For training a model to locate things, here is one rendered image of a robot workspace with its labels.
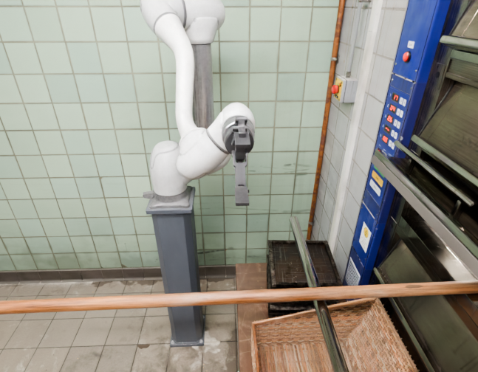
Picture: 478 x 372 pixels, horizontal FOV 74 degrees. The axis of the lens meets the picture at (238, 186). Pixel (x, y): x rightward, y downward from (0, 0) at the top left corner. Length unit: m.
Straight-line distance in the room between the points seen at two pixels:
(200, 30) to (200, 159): 0.57
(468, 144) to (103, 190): 1.89
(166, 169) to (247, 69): 0.73
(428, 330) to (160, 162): 1.10
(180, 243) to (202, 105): 0.66
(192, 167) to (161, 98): 0.93
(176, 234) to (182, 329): 0.71
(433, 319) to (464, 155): 0.48
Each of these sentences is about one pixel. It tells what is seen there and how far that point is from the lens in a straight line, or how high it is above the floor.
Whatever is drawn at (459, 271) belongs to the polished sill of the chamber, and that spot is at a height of 1.18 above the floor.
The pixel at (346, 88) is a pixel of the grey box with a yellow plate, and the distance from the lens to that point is 1.53.
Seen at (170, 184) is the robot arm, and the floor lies 1.12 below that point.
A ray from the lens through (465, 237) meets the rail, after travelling 0.72.
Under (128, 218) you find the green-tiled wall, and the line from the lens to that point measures 2.26.
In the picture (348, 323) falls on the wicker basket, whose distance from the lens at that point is 1.43.
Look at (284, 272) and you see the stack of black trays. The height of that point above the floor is 0.80.
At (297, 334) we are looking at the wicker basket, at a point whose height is 0.65.
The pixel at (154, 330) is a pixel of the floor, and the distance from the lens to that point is 2.27.
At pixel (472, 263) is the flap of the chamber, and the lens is 0.71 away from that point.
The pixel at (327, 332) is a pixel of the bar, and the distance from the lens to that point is 0.79.
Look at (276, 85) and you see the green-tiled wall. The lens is 1.82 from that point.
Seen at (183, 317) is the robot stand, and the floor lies 0.26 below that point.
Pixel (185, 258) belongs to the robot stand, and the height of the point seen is 0.70.
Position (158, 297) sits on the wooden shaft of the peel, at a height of 1.20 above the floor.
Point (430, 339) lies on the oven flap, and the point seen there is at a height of 0.97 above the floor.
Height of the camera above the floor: 1.80
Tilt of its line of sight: 30 degrees down
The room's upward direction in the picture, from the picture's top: straight up
